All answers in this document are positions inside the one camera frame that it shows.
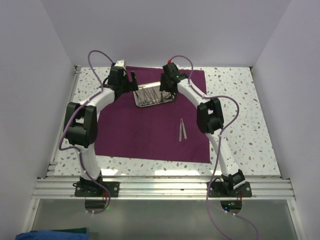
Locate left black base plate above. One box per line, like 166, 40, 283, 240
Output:
72, 181, 120, 198

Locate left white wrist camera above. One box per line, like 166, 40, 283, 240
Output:
114, 59, 126, 69

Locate purple surgical cloth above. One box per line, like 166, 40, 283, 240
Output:
94, 65, 211, 165

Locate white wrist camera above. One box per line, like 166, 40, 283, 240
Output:
114, 59, 126, 69
167, 59, 180, 69

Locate blue cloth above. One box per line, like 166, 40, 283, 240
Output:
15, 230, 90, 240

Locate steel tweezers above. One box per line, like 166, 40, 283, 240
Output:
180, 119, 188, 140
179, 118, 183, 142

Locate aluminium left side rail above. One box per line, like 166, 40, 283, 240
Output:
46, 65, 82, 178

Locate aluminium front rail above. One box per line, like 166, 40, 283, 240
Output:
31, 176, 296, 200

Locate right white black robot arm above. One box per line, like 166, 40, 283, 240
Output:
159, 60, 246, 197

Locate aluminium rail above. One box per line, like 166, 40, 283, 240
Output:
46, 65, 82, 178
31, 176, 296, 200

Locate steel instrument tray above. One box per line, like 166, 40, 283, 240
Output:
133, 81, 176, 108

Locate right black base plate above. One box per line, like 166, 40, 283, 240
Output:
206, 180, 253, 199

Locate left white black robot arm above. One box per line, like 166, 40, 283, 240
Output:
59, 60, 138, 197

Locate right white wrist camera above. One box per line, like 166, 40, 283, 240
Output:
167, 59, 180, 69

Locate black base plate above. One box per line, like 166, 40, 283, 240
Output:
72, 181, 120, 198
206, 180, 253, 199

